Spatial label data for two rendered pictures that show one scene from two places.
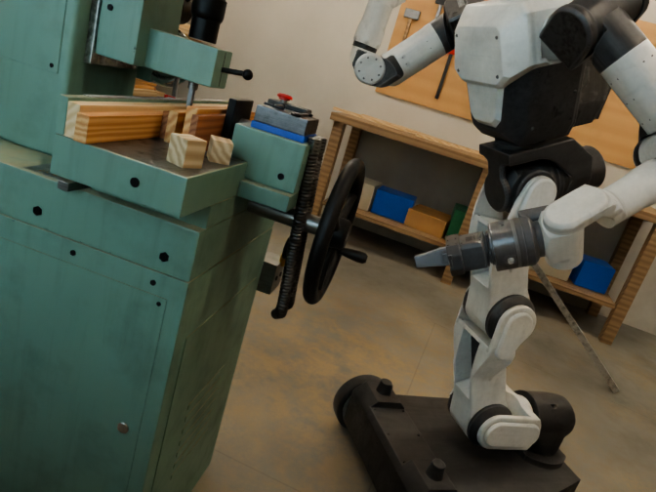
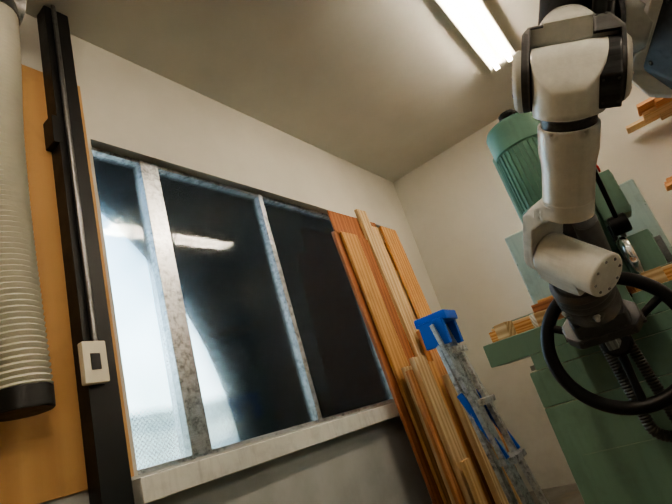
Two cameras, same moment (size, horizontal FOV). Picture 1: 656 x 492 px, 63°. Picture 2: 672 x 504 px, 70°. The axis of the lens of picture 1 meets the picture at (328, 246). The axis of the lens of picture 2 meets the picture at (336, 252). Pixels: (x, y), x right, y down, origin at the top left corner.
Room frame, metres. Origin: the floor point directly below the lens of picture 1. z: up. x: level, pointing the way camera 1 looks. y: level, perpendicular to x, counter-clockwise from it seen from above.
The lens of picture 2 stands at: (0.86, -1.15, 0.82)
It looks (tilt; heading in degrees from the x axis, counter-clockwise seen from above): 19 degrees up; 109
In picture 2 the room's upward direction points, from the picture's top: 18 degrees counter-clockwise
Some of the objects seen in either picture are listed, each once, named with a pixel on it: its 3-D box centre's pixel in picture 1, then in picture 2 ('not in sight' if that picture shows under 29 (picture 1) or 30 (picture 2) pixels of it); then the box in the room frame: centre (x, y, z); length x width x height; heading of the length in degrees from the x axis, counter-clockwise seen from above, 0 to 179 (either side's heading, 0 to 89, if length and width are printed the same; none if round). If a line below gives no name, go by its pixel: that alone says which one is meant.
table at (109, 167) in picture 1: (229, 164); (604, 318); (1.02, 0.23, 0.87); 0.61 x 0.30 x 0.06; 172
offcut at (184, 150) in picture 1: (186, 150); (505, 330); (0.78, 0.24, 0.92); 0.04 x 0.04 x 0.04; 61
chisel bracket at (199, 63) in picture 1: (187, 63); not in sight; (1.04, 0.35, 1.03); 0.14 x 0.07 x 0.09; 82
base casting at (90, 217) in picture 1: (115, 184); (629, 357); (1.05, 0.45, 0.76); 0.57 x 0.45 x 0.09; 82
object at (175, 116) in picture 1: (197, 125); not in sight; (1.00, 0.30, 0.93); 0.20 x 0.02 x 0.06; 172
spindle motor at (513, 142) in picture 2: not in sight; (532, 168); (1.04, 0.33, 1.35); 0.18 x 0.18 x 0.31
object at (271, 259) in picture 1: (257, 267); not in sight; (1.28, 0.16, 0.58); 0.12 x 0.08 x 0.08; 82
